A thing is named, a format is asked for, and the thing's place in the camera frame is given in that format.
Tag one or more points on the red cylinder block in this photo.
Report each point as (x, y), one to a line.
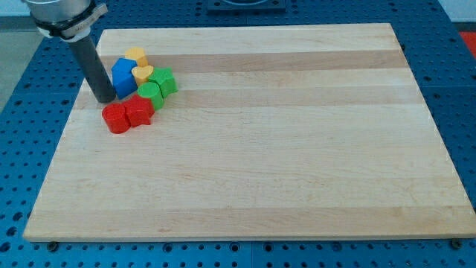
(116, 118)

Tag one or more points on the green cylinder block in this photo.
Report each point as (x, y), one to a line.
(152, 91)

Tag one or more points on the green star block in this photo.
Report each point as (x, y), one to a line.
(164, 78)

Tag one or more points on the yellow hexagon block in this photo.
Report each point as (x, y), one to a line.
(138, 55)

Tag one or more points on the yellow heart block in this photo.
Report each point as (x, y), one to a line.
(142, 74)

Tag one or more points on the blue pentagon block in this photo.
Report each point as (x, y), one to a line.
(122, 78)

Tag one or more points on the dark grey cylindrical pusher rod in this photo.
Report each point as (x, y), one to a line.
(85, 54)

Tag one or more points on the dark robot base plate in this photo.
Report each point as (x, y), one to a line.
(214, 6)

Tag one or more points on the light wooden board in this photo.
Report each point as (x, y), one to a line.
(307, 132)

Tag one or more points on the red star block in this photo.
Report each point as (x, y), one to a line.
(139, 110)

